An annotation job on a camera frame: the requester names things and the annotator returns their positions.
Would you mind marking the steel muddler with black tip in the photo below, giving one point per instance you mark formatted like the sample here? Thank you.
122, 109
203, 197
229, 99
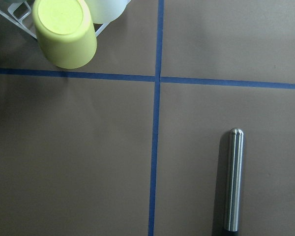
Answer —
232, 156

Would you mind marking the pale mint plastic cup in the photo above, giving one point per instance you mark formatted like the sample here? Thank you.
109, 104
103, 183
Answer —
106, 11

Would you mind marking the lime green plastic cup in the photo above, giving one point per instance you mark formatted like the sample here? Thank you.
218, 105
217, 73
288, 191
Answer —
69, 55

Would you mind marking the white wire cup rack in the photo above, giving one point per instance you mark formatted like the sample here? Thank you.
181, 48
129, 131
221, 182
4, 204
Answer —
17, 14

